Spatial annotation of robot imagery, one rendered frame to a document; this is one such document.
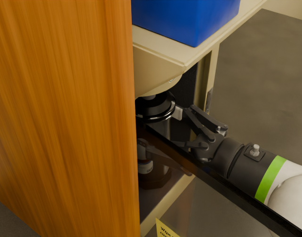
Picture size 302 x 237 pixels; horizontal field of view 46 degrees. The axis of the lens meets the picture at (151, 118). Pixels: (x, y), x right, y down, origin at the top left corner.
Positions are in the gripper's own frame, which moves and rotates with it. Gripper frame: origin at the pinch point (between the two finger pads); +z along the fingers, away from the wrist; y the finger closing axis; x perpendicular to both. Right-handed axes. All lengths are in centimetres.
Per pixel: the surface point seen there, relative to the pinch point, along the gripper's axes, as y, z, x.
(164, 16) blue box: 14.9, -13.5, -33.3
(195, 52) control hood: 15.4, -17.9, -30.7
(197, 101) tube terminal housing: -12.4, -4.0, 1.6
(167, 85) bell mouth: 1.8, -5.1, -12.2
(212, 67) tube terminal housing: -12.3, -6.7, -9.2
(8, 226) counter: 29.0, 21.2, 26.1
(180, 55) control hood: 16.8, -16.9, -30.7
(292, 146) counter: -38, -23, 26
